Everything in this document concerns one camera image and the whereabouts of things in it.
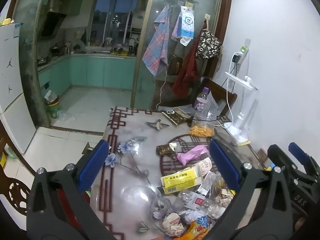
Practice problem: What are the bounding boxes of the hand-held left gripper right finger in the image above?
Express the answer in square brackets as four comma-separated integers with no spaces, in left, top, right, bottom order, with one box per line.
[202,139,300,240]

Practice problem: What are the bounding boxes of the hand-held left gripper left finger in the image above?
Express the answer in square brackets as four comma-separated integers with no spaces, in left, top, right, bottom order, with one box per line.
[26,139,120,240]

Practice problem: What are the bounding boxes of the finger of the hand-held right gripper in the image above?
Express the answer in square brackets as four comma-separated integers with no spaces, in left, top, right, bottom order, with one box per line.
[289,142,319,174]
[267,144,314,214]

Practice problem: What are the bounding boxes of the pink plastic bag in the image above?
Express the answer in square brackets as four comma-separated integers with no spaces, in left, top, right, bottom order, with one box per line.
[176,145,209,166]

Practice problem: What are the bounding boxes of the brown snack wrapper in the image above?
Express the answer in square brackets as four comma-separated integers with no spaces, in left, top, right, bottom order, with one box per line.
[156,142,178,156]

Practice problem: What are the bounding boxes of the red-print paper wrapper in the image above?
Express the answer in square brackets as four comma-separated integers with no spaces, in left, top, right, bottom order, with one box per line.
[160,212,190,238]

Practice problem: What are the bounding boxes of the green trash bucket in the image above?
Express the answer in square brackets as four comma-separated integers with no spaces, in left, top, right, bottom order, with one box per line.
[44,90,62,119]

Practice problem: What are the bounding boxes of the small brown box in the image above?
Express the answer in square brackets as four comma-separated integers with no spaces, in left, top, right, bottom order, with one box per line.
[257,148,268,162]

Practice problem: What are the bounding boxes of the open cardboard box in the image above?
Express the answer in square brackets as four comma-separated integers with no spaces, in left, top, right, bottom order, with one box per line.
[81,142,97,155]

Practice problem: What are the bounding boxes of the white paper packet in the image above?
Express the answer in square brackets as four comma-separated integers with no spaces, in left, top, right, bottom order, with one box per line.
[191,157,213,178]

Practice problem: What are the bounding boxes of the clear bag of orange snacks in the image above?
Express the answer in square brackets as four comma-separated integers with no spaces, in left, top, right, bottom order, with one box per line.
[188,90,220,138]

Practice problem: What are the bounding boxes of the white desk lamp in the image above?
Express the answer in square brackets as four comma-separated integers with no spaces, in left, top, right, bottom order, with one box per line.
[224,71,260,145]

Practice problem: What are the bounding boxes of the yellow medicine box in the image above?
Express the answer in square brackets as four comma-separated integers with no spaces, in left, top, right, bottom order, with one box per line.
[160,167,203,195]

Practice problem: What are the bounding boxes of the clear wrapper with red label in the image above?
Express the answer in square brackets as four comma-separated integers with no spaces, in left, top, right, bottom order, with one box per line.
[175,190,208,210]

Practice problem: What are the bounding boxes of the dark wooden chair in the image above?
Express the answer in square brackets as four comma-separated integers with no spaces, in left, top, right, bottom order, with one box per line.
[192,77,238,117]

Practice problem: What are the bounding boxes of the dark brown snack packet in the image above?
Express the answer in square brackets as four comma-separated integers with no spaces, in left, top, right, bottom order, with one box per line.
[162,108,192,126]

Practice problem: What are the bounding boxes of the purple-label plastic water bottle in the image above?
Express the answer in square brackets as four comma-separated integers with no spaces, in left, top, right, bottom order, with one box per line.
[194,87,210,115]

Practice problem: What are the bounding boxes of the orange snack bag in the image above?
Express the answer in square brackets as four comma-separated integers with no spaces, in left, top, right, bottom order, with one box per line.
[180,220,213,240]

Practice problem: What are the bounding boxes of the brown carved wooden chair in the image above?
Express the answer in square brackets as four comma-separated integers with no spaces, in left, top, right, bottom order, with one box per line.
[0,130,33,217]

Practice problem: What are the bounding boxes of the green plastic container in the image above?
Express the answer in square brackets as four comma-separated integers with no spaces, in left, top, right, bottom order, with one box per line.
[6,146,18,161]

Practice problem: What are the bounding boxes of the glass sliding door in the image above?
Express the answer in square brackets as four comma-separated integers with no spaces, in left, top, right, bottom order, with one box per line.
[131,0,227,110]

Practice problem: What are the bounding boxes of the teal kitchen cabinets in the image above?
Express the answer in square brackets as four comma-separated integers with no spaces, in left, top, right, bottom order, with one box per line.
[37,54,137,99]

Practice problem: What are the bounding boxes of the red garment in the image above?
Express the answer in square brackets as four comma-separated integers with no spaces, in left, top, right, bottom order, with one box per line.
[172,24,208,99]

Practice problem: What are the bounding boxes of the brown handbag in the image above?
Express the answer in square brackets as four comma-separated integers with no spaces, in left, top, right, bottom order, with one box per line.
[167,56,183,77]

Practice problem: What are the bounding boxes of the white refrigerator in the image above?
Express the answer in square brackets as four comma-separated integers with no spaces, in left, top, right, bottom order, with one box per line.
[0,22,37,154]

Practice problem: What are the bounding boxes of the black letter-print bag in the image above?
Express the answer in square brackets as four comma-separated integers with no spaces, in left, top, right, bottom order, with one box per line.
[195,29,223,60]

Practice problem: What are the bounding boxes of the black wok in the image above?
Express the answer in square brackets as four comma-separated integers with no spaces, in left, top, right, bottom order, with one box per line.
[50,44,68,55]

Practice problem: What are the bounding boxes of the plaid towel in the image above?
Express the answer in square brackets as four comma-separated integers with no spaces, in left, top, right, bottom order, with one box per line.
[142,5,170,77]

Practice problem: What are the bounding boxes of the white blue smiley bag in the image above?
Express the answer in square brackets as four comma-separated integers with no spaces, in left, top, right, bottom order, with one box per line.
[171,5,195,47]

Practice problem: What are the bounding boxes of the black range hood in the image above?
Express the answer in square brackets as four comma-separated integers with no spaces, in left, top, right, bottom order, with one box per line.
[37,11,67,39]

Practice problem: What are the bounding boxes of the kitchen window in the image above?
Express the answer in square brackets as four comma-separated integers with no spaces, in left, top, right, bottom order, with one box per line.
[91,0,139,47]

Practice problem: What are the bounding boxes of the white water heater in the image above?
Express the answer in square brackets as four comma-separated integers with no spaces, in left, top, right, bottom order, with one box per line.
[136,10,146,28]

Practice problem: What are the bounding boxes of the white lamp cable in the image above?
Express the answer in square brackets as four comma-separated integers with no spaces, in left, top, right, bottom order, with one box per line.
[226,64,238,128]

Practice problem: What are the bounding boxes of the white hanging cable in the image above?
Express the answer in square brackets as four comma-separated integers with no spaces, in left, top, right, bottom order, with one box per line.
[157,65,168,110]

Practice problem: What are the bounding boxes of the wall power strip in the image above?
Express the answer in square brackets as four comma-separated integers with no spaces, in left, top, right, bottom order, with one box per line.
[231,45,248,64]

